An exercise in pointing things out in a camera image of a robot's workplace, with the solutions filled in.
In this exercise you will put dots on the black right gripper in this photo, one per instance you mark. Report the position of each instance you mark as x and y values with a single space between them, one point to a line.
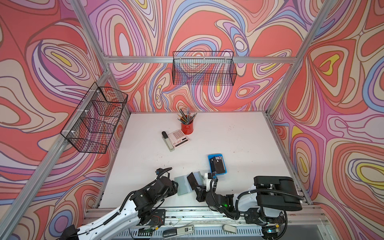
200 195

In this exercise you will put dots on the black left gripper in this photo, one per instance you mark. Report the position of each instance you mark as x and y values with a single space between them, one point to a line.
172 188

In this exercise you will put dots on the green card holder wallet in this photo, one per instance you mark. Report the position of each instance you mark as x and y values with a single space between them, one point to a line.
184 186

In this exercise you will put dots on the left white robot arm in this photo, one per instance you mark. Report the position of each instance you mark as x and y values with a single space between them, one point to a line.
137 209

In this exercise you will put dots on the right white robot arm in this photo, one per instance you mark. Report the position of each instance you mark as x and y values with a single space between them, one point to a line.
266 204

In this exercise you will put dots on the blue plastic card tray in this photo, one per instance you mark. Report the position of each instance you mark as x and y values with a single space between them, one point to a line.
210 156

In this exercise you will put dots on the stack of credit cards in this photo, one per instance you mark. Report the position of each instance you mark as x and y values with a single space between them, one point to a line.
217 165

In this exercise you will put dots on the small grey oval object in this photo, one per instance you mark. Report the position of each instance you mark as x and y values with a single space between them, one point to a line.
230 229

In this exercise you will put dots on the grey remote device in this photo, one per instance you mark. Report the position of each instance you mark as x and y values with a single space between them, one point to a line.
177 232

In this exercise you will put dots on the pink calculator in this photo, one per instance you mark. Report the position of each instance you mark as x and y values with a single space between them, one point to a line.
178 138

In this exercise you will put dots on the grey stapler black tip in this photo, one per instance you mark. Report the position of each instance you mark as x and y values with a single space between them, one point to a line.
167 141

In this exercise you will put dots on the red metal pen cup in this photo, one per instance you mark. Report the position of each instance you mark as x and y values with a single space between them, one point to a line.
188 128

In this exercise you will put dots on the pens and pencils bunch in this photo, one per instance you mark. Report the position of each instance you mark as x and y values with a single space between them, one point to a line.
187 117

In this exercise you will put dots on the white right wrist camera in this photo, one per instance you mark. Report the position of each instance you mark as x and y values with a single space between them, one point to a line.
208 177

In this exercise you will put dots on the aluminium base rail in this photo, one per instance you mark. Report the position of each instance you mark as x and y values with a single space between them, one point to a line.
204 217

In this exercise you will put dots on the black wire basket left wall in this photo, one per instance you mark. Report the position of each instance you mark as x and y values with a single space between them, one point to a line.
100 111

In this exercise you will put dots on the black wire basket wall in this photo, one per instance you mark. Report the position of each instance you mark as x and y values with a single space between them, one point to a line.
208 68
100 111

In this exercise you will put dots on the black wire basket back wall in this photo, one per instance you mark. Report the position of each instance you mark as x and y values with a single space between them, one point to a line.
208 68

